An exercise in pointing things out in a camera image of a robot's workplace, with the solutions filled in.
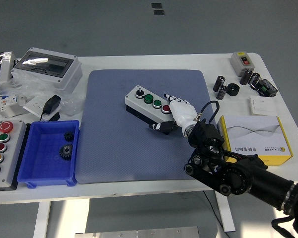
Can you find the white table leg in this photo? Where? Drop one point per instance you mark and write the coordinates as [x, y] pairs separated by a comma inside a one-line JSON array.
[[41, 220], [226, 213]]

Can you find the small black bevel gear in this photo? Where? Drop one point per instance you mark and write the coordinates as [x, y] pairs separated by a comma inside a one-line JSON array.
[[68, 136]]

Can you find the blue plastic bin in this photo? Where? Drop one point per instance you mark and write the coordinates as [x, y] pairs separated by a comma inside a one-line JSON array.
[[39, 161]]

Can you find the grey five-button control station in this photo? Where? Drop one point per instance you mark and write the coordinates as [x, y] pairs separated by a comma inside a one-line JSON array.
[[12, 153]]

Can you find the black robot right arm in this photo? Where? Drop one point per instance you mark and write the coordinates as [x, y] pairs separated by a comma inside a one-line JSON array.
[[263, 178]]

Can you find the black hex nut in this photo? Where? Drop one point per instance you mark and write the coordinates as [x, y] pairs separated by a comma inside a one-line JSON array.
[[233, 89]]

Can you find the black cylindrical capacitor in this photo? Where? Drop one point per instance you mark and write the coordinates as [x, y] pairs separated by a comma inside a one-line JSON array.
[[245, 77], [219, 83], [221, 93], [254, 78]]

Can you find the grey four-button control box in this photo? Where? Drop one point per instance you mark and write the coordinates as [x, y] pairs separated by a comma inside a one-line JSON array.
[[135, 101]]

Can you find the white wall socket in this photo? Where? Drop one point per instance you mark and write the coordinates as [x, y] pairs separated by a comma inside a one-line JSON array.
[[32, 106]]

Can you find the grey switch box red button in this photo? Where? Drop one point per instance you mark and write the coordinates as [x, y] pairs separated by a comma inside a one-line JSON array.
[[238, 65]]

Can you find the large black bevel gear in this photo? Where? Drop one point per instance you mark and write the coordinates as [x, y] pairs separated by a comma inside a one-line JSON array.
[[65, 151]]

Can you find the black module green terminal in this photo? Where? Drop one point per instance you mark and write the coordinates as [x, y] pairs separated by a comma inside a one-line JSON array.
[[267, 88]]

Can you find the dark floor plate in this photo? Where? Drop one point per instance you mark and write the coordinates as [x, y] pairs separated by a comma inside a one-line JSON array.
[[156, 5], [159, 12]]

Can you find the white wall switch plate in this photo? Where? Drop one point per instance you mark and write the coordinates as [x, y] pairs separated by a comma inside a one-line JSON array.
[[262, 105]]

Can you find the clear plastic bag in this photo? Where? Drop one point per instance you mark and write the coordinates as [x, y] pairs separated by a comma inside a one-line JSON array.
[[73, 104]]

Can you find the grey distribution box clear lid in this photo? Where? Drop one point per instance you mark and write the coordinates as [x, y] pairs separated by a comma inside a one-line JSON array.
[[67, 81]]

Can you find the yellow white cardboard box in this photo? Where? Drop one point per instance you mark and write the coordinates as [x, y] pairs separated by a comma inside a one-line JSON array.
[[258, 134]]

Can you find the black power adapter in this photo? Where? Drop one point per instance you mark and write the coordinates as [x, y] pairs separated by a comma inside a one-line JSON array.
[[52, 102]]

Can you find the grey metal plate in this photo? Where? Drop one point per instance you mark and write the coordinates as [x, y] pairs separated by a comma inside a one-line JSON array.
[[139, 233]]

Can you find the blue-grey mat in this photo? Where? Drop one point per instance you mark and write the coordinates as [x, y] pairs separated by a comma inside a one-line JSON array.
[[114, 148]]

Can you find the white circuit breaker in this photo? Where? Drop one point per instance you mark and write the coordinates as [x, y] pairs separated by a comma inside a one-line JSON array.
[[7, 104]]

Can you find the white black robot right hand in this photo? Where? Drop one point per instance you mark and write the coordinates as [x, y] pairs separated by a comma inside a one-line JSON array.
[[182, 112]]

